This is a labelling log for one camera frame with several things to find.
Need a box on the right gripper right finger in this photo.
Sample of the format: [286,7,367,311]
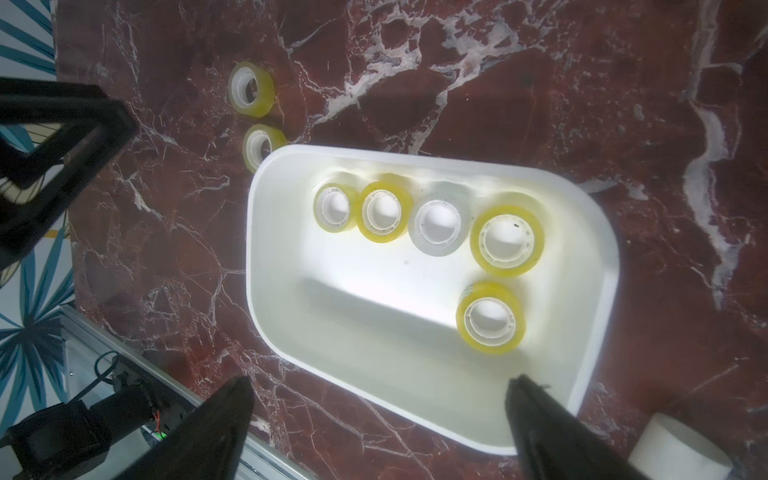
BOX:
[505,375,645,480]

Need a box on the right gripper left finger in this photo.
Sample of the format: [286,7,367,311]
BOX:
[118,376,255,479]

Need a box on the yellow tape roll four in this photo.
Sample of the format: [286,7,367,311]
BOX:
[456,281,526,355]

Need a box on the white plastic storage box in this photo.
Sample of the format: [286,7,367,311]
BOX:
[246,145,620,455]

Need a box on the yellow tape roll six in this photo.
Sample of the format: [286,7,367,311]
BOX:
[470,205,545,278]

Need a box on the yellow tape roll five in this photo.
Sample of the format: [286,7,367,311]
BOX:
[312,183,360,233]

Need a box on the yellow tape roll two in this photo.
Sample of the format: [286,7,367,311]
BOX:
[356,175,414,243]

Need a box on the yellow tape roll three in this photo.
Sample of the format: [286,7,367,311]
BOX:
[242,124,288,173]

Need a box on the yellow tape roll one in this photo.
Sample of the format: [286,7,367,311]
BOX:
[228,61,276,118]

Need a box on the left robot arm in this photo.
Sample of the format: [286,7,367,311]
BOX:
[1,78,138,269]

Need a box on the white PVC pipe fitting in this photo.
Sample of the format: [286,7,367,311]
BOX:
[628,414,733,480]

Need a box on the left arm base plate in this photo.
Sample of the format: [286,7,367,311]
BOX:
[1,351,173,479]

